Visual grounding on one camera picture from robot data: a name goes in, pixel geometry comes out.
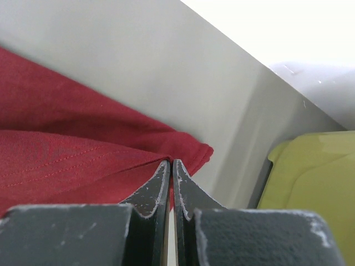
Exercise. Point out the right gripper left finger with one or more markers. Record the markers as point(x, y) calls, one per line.
point(133, 232)

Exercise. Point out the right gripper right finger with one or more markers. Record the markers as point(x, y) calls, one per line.
point(207, 233)

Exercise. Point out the olive green plastic bin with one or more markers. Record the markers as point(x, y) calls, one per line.
point(316, 172)

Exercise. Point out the dark red t-shirt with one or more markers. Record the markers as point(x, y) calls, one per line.
point(62, 142)

